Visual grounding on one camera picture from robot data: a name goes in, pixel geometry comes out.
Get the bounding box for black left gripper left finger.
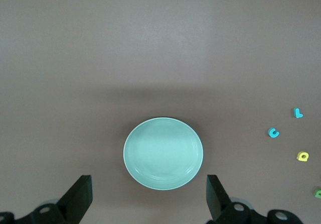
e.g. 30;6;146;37
0;175;93;224

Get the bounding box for brown table mat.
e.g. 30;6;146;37
0;0;321;224

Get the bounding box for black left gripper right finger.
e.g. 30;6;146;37
206;174;305;224

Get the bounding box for pale green round plate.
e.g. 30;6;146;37
122;117;204;191

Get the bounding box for teal foam letter c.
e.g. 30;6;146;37
267;127;280;139

